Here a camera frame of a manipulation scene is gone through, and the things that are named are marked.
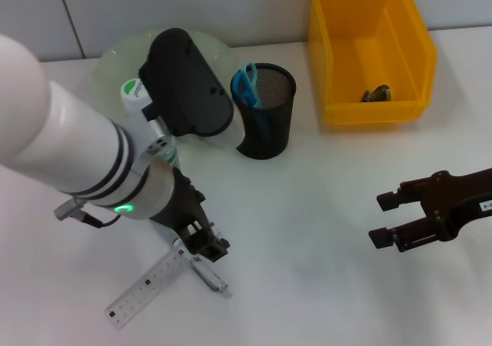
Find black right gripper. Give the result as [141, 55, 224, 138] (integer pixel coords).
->
[367, 167, 492, 253]

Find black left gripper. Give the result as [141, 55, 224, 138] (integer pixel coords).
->
[151, 167, 231, 261]

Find clear plastic ruler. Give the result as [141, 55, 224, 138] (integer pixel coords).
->
[104, 225, 224, 331]

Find green plastic wrapper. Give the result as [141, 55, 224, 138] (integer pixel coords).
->
[360, 85, 393, 104]

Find blue scissors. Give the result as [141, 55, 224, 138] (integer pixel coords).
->
[231, 62, 274, 141]

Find clear bottle with green label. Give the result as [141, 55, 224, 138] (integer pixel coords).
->
[120, 77, 182, 170]

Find grey clear pen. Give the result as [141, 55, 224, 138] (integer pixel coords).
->
[168, 238, 234, 300]

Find black mesh pen holder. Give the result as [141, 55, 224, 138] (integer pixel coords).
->
[229, 62, 298, 161]

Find green glass fruit plate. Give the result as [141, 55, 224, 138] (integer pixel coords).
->
[88, 28, 241, 149]

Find yellow plastic bin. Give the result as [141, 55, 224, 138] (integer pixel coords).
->
[307, 0, 438, 127]

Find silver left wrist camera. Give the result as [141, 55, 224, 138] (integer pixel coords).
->
[138, 28, 236, 144]

